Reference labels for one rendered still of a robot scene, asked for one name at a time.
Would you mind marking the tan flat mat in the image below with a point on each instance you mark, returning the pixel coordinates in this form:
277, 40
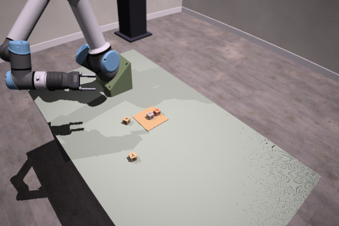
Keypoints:
145, 122

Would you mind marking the beige letter block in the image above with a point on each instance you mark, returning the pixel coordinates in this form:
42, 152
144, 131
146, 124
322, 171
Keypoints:
126, 120
157, 111
132, 156
150, 115

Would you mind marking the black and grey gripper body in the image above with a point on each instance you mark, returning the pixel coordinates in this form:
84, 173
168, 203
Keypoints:
56, 80

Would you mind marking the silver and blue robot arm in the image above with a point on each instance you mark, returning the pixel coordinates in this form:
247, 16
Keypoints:
96, 56

